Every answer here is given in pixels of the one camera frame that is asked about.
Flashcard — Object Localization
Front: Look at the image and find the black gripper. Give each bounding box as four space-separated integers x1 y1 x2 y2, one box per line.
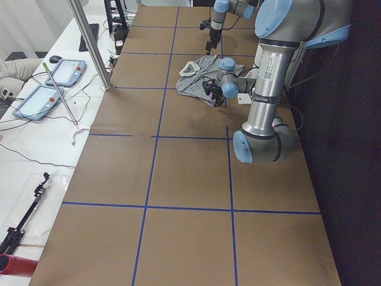
212 86 224 105
205 29 222 54

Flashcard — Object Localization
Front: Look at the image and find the striped polo shirt white collar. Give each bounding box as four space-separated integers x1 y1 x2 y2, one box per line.
176 55 251 107

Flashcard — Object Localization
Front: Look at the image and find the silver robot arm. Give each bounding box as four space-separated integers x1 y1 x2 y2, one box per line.
199 0 259 55
214 1 353 163

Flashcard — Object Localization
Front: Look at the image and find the black box with white label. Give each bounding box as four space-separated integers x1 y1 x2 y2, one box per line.
113 25 129 55

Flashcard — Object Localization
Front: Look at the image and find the black keyboard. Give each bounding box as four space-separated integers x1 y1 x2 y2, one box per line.
79 23 100 52

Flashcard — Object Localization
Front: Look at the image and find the metal rod with white hook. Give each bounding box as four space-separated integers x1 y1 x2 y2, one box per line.
42 62 90 146

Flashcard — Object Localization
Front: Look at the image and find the upper blue teach pendant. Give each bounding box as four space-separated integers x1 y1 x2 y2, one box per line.
51 59 86 88

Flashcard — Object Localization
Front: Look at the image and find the blue teach pendant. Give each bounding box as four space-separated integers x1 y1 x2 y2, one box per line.
12 85 60 120
51 59 86 88

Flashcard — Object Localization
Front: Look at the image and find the black computer mouse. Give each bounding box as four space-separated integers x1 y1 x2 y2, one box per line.
49 55 62 64

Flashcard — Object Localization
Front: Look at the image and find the lower blue teach pendant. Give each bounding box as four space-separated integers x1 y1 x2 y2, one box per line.
12 85 60 120

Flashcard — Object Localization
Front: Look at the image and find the person in beige shirt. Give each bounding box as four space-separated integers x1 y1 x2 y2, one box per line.
1 58 43 82

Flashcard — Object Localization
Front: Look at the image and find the black tripod stick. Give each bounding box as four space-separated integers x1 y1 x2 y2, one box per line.
0 172 51 256

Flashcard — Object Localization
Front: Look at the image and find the red cylinder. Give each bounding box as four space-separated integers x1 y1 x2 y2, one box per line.
1 254 38 277

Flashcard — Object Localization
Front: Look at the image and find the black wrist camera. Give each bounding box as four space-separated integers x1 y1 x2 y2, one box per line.
199 18 211 30
202 79 216 96

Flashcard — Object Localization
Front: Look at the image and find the white camera mast with base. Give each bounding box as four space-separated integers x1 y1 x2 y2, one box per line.
238 63 259 105

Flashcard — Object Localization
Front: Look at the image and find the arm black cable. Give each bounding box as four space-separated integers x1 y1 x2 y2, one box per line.
221 11 248 32

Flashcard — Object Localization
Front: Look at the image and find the aluminium frame post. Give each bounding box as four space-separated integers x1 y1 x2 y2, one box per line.
67 0 111 91

